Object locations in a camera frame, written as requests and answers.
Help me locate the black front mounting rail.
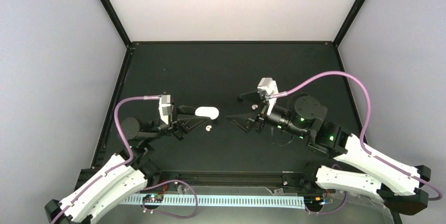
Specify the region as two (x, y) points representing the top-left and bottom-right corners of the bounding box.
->
(78, 168), (389, 195)

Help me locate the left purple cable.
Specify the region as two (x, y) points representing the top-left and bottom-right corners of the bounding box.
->
(50, 94), (199, 224)

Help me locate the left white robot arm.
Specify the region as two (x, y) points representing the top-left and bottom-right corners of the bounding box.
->
(45, 104), (219, 223)

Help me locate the black frame post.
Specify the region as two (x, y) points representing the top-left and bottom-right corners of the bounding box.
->
(333, 0), (366, 47)
(100, 0), (131, 47)

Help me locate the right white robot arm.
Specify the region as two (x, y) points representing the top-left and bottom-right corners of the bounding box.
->
(227, 92), (431, 216)

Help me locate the white earbud charging case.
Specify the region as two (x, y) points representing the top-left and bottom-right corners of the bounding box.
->
(195, 106), (219, 120)

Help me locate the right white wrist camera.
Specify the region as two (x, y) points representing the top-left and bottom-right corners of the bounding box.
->
(257, 77), (279, 116)

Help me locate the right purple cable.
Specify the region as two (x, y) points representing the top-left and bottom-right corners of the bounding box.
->
(266, 70), (443, 216)

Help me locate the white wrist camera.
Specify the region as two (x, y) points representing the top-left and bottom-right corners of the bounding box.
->
(257, 77), (279, 116)
(158, 94), (172, 125)

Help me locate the purple cable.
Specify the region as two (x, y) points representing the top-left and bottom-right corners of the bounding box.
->
(266, 70), (443, 216)
(50, 94), (199, 224)

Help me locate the left black frame post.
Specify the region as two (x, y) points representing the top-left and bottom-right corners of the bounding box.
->
(100, 0), (131, 47)

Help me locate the white slotted cable duct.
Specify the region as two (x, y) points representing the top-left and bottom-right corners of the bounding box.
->
(121, 194), (305, 209)

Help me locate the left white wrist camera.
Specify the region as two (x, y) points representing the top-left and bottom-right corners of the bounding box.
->
(158, 94), (172, 125)

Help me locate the right black frame post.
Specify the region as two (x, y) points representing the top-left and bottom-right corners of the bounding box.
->
(333, 0), (366, 47)

